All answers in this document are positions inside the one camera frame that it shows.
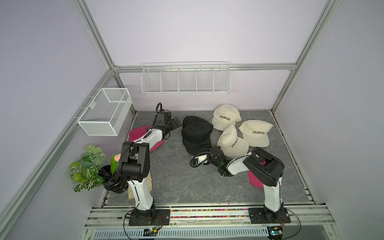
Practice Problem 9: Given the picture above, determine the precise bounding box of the pink cap left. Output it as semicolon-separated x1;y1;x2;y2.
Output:
129;125;164;153

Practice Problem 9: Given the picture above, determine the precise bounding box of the green potted plant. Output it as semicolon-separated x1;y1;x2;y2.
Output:
70;145;112;193

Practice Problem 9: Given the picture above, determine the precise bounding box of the pink cap right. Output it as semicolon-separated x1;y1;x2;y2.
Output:
248;171;264;189

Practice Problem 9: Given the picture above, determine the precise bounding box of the pink artificial tulip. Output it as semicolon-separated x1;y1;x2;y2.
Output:
111;154;121;174

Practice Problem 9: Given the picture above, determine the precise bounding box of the cream cap right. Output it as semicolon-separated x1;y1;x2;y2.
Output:
239;120;273;148

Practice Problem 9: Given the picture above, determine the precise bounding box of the white wire shelf basket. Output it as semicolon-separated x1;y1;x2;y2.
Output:
141;62;232;95

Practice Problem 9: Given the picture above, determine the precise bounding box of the aluminium frame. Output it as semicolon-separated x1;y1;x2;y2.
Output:
1;1;340;240

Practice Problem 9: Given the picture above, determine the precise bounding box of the right black corrugated cable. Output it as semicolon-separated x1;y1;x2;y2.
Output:
189;152;211;169

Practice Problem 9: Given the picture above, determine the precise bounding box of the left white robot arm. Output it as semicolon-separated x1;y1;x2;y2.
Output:
117;117;182;221

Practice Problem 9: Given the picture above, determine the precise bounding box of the cream colorado cap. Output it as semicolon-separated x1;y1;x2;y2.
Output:
212;104;242;131
217;126;249;159

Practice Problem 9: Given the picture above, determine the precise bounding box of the white wire side basket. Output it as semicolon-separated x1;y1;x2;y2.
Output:
77;88;133;137

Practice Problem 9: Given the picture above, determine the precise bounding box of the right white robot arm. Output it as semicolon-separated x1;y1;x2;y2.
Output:
197;147;286;223

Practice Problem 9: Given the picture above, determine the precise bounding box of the pink cap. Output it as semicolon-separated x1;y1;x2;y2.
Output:
248;171;264;189
129;125;164;153

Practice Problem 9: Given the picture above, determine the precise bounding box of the black corrugated cable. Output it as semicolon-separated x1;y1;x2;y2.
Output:
189;152;211;169
152;102;164;127

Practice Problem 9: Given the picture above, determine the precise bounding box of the left black corrugated cable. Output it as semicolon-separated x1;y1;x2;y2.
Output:
152;102;164;127

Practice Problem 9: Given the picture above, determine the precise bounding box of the beige cap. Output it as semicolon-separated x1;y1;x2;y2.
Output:
128;175;153;200

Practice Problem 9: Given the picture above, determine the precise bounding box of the cream Colorado cap back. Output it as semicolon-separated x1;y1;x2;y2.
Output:
212;104;242;131

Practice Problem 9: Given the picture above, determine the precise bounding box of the plain black cap front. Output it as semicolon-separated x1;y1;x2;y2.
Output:
183;116;207;129

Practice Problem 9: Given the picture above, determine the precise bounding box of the black plant pot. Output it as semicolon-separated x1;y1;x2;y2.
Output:
99;165;129;194

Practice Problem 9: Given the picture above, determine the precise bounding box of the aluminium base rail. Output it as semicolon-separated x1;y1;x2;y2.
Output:
81;203;342;240

